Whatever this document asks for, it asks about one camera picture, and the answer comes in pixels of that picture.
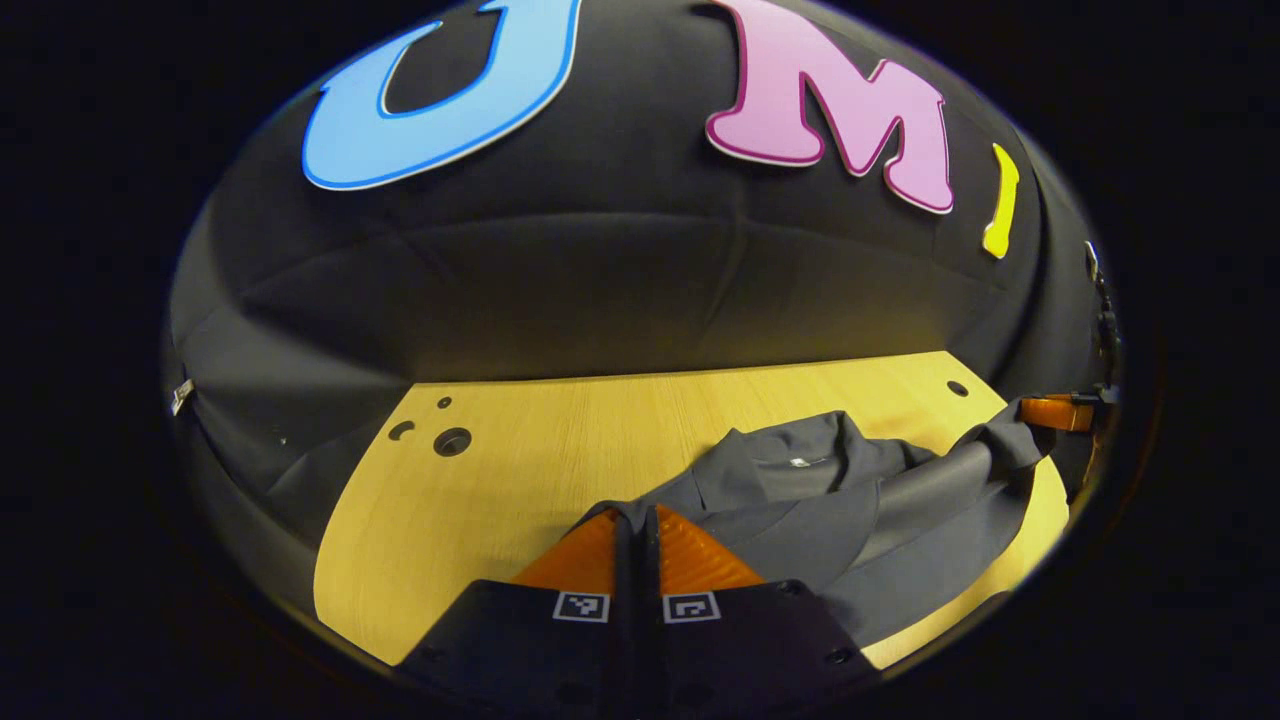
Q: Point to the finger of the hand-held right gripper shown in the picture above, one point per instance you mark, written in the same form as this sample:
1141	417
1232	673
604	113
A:
1055	413

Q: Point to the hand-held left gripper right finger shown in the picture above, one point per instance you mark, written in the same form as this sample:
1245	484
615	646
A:
750	650

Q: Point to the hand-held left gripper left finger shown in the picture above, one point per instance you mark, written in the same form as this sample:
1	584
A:
540	650

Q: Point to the grey button shirt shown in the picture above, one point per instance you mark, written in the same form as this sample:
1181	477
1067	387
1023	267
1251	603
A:
800	520

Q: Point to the black backdrop cloth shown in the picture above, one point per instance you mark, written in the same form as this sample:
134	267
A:
600	280

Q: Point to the silver metal clip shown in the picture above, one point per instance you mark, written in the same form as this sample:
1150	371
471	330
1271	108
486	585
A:
182	396

